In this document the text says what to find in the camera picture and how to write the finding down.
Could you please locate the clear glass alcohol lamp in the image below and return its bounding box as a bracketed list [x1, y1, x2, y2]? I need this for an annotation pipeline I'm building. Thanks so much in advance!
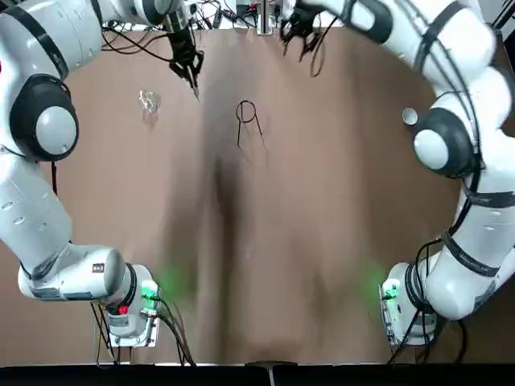
[138, 88, 163, 129]

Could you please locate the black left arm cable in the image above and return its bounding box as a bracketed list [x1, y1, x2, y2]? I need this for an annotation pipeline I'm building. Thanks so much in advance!
[100, 19, 178, 66]

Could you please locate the silver camera post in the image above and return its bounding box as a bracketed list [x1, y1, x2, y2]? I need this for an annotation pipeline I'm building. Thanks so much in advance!
[257, 0, 275, 36]

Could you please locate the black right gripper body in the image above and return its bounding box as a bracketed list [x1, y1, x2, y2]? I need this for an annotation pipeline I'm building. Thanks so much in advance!
[289, 2, 323, 35]

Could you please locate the black wire tripod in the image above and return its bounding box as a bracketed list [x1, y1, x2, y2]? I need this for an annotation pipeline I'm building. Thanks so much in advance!
[235, 99, 266, 145]

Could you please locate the black base cable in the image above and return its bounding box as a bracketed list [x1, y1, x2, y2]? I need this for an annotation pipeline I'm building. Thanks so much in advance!
[154, 296, 196, 367]
[438, 317, 468, 365]
[90, 301, 122, 367]
[385, 295, 416, 365]

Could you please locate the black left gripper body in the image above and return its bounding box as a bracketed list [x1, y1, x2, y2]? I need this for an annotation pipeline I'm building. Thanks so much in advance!
[167, 28, 198, 64]

